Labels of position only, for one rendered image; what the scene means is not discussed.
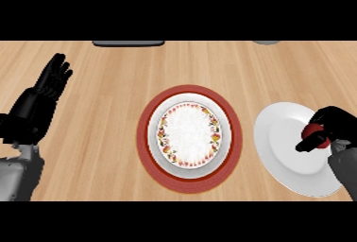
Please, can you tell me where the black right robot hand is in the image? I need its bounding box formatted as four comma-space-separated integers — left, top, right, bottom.
293, 105, 357, 153

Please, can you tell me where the white plate with floral rim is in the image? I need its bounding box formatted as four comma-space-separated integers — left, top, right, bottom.
146, 93, 233, 180

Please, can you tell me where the plain white plate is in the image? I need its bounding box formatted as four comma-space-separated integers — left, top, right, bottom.
252, 101, 345, 199

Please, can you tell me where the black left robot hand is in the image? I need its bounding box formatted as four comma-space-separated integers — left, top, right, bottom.
0, 52, 73, 147

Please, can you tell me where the red round placemat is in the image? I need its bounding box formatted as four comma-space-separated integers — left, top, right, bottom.
135, 84, 243, 195

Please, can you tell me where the red tomato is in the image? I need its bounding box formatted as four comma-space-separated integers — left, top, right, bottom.
299, 123, 332, 149

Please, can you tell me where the dark grey flat appliance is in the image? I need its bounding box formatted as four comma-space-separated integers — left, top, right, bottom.
90, 40, 165, 48

